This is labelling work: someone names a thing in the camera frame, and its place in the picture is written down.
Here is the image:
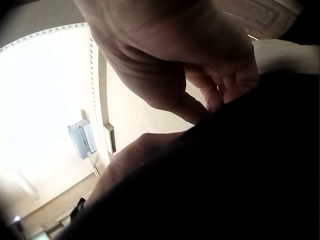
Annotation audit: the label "person's right hand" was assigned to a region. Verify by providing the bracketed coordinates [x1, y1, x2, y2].
[74, 0, 260, 124]

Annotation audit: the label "person's left hand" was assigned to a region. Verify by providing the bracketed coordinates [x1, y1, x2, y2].
[87, 131, 188, 202]

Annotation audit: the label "person's right thumb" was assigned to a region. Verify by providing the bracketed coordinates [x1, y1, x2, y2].
[150, 87, 213, 124]

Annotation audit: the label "person's right fingers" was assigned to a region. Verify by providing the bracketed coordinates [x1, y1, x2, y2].
[186, 62, 260, 112]

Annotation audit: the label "dark cloth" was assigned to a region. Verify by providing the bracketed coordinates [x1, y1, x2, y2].
[57, 67, 320, 240]

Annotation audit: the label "white cloth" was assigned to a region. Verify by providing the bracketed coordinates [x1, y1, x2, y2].
[251, 38, 320, 76]

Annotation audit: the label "white wall fixture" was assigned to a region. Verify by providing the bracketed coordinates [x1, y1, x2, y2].
[103, 123, 117, 156]

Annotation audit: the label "grey metal wall box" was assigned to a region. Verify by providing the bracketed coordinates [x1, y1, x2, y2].
[67, 119, 97, 160]

